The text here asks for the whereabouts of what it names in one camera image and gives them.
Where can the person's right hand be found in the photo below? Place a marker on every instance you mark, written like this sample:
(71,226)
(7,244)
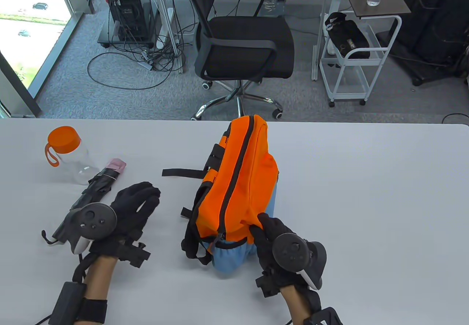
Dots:
(265,240)

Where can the person's left hand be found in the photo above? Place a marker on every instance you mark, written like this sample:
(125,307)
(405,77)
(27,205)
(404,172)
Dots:
(132,211)

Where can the orange and blue school bag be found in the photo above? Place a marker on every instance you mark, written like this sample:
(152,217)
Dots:
(242,178)

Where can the clear bottle with orange lid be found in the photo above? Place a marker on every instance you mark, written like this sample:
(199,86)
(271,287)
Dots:
(71,156)

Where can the person's right forearm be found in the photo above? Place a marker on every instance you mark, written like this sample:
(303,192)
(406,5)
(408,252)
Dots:
(296,303)

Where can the black bag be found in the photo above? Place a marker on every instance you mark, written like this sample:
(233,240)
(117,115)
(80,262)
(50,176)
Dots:
(348,37)

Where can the clear plastic bag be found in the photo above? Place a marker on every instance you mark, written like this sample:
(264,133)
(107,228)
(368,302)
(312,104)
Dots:
(274,7)

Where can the right hand controller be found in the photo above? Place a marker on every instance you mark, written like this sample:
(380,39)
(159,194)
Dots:
(293,253)

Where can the hand controller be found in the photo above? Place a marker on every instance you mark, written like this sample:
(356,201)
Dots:
(293,253)
(95,220)

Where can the left hand controller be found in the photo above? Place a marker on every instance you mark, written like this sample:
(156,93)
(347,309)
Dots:
(95,220)

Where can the black office chair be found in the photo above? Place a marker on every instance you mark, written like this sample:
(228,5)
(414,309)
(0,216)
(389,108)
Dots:
(245,43)

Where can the black computer tower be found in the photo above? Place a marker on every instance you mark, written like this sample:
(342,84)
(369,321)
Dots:
(126,6)

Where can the black equipment stand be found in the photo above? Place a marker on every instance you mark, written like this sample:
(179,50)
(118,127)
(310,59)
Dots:
(436,21)

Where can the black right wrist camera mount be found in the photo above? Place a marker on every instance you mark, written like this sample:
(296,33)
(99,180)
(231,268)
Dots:
(324,317)

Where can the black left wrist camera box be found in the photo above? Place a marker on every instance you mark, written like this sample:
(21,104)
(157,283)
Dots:
(66,303)

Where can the aluminium frame post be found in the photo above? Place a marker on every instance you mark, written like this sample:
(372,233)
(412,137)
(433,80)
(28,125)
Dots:
(172,28)

